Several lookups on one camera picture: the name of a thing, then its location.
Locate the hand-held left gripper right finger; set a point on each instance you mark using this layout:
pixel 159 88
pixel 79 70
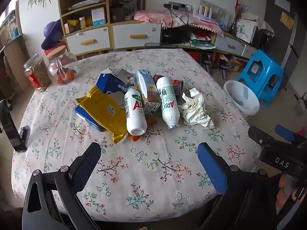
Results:
pixel 211 167

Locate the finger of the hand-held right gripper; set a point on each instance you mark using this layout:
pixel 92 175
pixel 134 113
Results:
pixel 263 137
pixel 284 131

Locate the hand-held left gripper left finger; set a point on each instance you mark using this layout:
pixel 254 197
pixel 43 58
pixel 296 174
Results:
pixel 87 165

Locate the white trash bin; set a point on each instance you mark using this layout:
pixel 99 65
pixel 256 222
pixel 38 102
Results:
pixel 242 100

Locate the blue cardboard box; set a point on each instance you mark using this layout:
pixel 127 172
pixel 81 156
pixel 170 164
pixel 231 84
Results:
pixel 87 119

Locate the light blue milk carton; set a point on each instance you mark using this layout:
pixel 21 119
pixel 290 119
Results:
pixel 146 86

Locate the person's right hand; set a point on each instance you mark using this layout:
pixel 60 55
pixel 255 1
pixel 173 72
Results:
pixel 284 183

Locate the orange wrapper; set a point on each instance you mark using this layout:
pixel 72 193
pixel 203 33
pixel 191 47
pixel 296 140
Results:
pixel 134 137

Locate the yellow snack packet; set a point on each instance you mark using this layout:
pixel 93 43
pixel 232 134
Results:
pixel 105 111

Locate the crumpled white tissue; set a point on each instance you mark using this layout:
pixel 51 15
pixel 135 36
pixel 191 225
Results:
pixel 194 107

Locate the blue plastic stool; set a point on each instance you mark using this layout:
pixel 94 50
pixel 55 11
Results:
pixel 261 69

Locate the black round base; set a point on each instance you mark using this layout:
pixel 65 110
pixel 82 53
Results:
pixel 26 130

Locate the white plastic bottle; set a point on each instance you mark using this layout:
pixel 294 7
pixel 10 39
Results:
pixel 168 100
pixel 135 112

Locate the black stand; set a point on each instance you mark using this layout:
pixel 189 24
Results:
pixel 12 129

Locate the torn open blue box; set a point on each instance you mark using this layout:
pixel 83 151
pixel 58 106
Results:
pixel 111 83

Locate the orange fruit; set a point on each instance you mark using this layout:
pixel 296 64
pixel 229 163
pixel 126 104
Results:
pixel 70 74
pixel 59 79

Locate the torn silver wrapper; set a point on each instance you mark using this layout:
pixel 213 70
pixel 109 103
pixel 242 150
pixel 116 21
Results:
pixel 125 74

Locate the dark door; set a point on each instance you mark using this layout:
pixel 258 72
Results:
pixel 275 33

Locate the glass jar with red label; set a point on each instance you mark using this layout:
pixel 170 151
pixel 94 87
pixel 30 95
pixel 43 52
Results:
pixel 38 75

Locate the low wooden side cabinet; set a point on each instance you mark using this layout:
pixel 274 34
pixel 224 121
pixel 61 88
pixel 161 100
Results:
pixel 225 42

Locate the red packet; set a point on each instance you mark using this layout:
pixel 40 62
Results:
pixel 157 78

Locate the white appliance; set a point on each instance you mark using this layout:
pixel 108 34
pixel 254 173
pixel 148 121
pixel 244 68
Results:
pixel 244 30

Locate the green plastic bag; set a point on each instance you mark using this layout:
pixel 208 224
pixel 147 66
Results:
pixel 201 43

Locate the red tin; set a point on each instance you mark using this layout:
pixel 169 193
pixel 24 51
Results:
pixel 54 50

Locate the dried twigs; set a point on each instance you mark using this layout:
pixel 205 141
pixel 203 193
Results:
pixel 238 16

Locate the purple hat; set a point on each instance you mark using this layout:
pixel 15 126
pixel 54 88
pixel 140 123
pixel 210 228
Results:
pixel 51 32

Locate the white wooden rack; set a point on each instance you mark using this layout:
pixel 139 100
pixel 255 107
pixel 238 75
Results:
pixel 203 9

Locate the yellow box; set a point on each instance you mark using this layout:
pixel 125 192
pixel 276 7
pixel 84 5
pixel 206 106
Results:
pixel 72 23

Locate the wooden shelf cabinet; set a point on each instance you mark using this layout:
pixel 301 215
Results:
pixel 108 21

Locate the blue and white box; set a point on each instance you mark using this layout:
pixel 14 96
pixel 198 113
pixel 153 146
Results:
pixel 98 16

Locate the black power strip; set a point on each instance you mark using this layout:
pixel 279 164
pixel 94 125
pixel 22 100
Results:
pixel 175 6

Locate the pink cloth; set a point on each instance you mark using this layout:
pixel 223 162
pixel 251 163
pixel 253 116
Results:
pixel 153 16

